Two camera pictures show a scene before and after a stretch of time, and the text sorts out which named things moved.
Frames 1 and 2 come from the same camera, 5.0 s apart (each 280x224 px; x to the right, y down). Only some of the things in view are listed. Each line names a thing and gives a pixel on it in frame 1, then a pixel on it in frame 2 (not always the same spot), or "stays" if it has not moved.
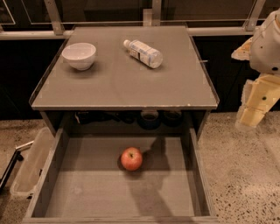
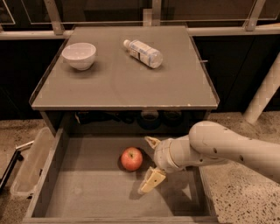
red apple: [131, 158] stays
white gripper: [266, 51] -> [161, 155]
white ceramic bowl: [80, 55] stays
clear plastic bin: [25, 180] stays
